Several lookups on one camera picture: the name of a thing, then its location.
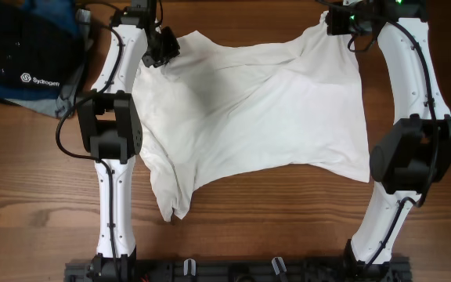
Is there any white polo shirt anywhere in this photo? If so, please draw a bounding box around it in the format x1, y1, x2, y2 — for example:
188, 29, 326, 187
132, 21, 370, 221

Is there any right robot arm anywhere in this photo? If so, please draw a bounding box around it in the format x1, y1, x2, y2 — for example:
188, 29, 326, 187
324, 0, 451, 280

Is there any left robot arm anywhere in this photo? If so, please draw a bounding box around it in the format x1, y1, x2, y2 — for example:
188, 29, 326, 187
64, 0, 179, 281

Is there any blue folded shirt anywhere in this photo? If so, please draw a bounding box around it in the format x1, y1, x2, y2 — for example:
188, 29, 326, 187
0, 0, 90, 101

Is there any black folded shirt with logo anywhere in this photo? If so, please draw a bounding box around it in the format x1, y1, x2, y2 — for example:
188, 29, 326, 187
0, 0, 86, 92

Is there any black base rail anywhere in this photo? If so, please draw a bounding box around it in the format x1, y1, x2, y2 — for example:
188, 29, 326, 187
63, 256, 413, 282

